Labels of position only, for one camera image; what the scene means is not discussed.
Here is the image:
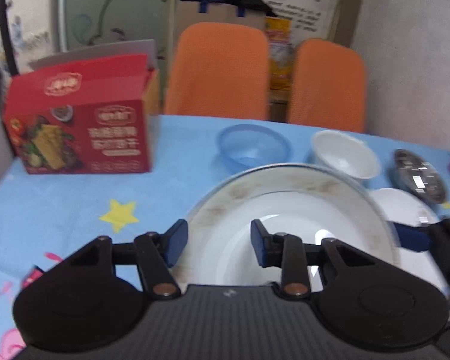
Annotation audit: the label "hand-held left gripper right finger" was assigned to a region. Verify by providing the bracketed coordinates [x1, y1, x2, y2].
[250, 219, 364, 296]

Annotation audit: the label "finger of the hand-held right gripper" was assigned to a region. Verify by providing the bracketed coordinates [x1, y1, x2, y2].
[392, 222, 435, 253]

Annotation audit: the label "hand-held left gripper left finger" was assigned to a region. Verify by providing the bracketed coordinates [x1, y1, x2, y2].
[72, 219, 190, 301]

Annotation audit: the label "small white plate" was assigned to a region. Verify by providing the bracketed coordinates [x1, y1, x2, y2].
[370, 187, 450, 301]

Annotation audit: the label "large white rimmed plate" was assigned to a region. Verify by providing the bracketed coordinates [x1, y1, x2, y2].
[172, 163, 401, 286]

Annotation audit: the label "dark oval tin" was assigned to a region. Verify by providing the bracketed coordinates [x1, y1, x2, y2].
[392, 148, 449, 205]

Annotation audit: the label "blue star printed tablecloth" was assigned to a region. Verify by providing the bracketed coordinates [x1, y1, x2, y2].
[0, 114, 450, 360]

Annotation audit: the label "blue transparent plastic bowl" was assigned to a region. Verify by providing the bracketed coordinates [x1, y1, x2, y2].
[217, 124, 293, 170]

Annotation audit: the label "white bowl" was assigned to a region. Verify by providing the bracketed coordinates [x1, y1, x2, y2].
[309, 130, 381, 181]

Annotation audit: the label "red cardboard food box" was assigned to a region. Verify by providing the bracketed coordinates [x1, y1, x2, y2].
[3, 54, 162, 175]

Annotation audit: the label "small red packet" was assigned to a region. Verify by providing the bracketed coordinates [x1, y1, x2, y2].
[21, 265, 44, 290]

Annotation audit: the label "orange chair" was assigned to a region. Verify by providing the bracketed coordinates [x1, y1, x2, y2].
[287, 39, 367, 133]
[164, 22, 271, 121]

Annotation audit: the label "yellow packet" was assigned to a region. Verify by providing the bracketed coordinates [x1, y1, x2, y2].
[265, 16, 295, 91]

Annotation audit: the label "frosted glass panel with drawing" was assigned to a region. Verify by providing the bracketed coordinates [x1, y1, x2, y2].
[58, 0, 173, 54]

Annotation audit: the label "brown paper bag blue handles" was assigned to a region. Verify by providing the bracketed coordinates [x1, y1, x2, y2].
[175, 1, 267, 32]

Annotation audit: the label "white wall poster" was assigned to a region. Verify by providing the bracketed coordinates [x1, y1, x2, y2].
[225, 0, 340, 42]

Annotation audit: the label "black cable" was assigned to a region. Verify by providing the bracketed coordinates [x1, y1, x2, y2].
[0, 0, 19, 110]

